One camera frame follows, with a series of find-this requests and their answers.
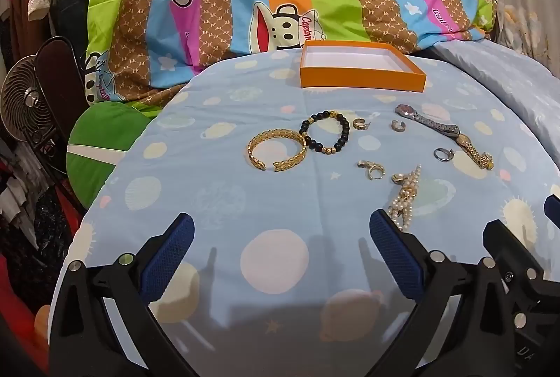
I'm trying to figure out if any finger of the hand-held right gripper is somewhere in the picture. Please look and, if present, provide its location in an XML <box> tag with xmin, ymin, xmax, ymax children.
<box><xmin>544</xmin><ymin>194</ymin><xmax>560</xmax><ymax>229</ymax></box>
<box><xmin>482</xmin><ymin>220</ymin><xmax>560</xmax><ymax>328</ymax></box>

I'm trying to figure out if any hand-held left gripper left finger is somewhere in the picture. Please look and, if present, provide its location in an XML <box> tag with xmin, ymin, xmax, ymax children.
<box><xmin>48</xmin><ymin>212</ymin><xmax>206</xmax><ymax>377</ymax></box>

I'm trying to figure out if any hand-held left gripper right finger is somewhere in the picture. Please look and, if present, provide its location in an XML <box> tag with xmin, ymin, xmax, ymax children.
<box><xmin>367</xmin><ymin>211</ymin><xmax>518</xmax><ymax>377</ymax></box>

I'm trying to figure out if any pearl necklace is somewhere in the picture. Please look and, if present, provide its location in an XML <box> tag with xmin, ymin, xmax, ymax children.
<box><xmin>387</xmin><ymin>165</ymin><xmax>423</xmax><ymax>231</ymax></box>

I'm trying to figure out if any gold wristwatch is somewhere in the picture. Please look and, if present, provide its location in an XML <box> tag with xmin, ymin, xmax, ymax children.
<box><xmin>455</xmin><ymin>133</ymin><xmax>495</xmax><ymax>170</ymax></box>

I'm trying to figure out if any silver wristwatch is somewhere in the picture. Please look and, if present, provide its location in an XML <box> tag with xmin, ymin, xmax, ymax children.
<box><xmin>395</xmin><ymin>104</ymin><xmax>460</xmax><ymax>138</ymax></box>

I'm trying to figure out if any gold cuff bracelet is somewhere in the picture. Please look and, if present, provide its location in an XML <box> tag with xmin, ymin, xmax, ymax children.
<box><xmin>246</xmin><ymin>129</ymin><xmax>307</xmax><ymax>173</ymax></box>

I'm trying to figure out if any orange cardboard box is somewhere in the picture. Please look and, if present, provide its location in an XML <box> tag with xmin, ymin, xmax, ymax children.
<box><xmin>300</xmin><ymin>42</ymin><xmax>427</xmax><ymax>93</ymax></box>

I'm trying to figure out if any dark printed cloth pile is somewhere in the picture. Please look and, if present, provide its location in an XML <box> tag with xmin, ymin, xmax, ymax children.
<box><xmin>0</xmin><ymin>141</ymin><xmax>84</xmax><ymax>273</ymax></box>

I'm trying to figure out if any green round cushion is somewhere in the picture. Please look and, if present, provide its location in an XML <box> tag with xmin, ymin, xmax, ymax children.
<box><xmin>65</xmin><ymin>101</ymin><xmax>156</xmax><ymax>187</ymax></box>

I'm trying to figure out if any red cloth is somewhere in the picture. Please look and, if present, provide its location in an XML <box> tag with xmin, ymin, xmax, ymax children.
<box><xmin>0</xmin><ymin>255</ymin><xmax>49</xmax><ymax>373</ymax></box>

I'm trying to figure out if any round electric fan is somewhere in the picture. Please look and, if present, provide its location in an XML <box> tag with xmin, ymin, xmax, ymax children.
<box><xmin>0</xmin><ymin>57</ymin><xmax>60</xmax><ymax>142</ymax></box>

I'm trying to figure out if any dark brown chair back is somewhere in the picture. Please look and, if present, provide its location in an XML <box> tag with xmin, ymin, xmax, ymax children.
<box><xmin>35</xmin><ymin>36</ymin><xmax>88</xmax><ymax>203</ymax></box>

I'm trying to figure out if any black bead bracelet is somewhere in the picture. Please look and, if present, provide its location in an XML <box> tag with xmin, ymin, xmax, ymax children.
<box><xmin>300</xmin><ymin>110</ymin><xmax>351</xmax><ymax>155</ymax></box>

